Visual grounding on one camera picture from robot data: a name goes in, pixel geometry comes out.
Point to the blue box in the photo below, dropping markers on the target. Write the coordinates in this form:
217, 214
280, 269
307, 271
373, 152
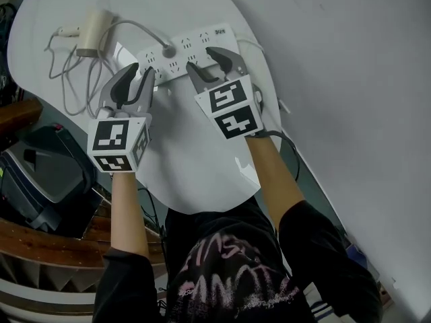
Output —
357, 256

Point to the black printed sweatshirt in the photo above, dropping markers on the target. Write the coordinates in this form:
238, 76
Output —
235, 264

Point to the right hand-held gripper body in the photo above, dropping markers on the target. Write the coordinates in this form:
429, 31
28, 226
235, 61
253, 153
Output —
232, 109

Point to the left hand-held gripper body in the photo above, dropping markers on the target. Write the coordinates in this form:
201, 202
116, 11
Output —
114, 140

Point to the black grey equipment case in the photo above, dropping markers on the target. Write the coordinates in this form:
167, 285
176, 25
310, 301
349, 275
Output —
43, 167

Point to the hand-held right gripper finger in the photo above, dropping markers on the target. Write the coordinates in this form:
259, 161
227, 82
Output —
232, 61
198, 79

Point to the white striped cloth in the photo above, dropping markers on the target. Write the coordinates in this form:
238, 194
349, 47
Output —
320, 306

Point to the person's left forearm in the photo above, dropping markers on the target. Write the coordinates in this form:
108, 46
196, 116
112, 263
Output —
129, 214

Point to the white power strip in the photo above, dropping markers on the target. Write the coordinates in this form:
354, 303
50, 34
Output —
188, 50

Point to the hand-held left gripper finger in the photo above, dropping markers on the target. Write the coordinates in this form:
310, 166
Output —
145, 89
111, 89

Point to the person's right forearm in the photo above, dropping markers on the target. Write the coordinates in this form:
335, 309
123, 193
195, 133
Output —
272, 180

